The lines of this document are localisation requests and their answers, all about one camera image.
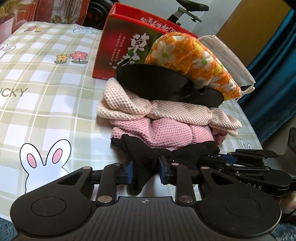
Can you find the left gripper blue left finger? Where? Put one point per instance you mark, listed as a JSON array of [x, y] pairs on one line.
[[129, 172]]

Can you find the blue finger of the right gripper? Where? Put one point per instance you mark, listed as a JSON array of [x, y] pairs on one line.
[[228, 158]]

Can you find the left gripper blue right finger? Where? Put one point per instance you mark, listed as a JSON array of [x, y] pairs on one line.
[[165, 172]]

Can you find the black fabric cloth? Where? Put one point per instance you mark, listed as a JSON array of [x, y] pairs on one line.
[[145, 160]]

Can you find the light pink knit cloth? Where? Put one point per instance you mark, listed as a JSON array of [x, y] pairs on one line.
[[120, 104]]

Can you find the orange floral fabric pouch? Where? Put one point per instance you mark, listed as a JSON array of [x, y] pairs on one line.
[[186, 55]]

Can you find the teal curtain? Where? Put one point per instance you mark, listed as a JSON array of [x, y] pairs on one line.
[[272, 103]]

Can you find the checked bunny tablecloth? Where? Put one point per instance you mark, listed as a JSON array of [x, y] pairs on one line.
[[49, 101]]

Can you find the wooden door panel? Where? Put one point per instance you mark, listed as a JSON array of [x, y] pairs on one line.
[[251, 25]]

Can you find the red cardboard box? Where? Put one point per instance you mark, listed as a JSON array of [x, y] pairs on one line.
[[128, 34]]

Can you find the black exercise bike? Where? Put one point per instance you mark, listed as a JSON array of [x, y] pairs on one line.
[[98, 10]]

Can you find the pink printed backdrop poster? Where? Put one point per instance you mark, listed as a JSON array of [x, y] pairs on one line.
[[15, 13]]

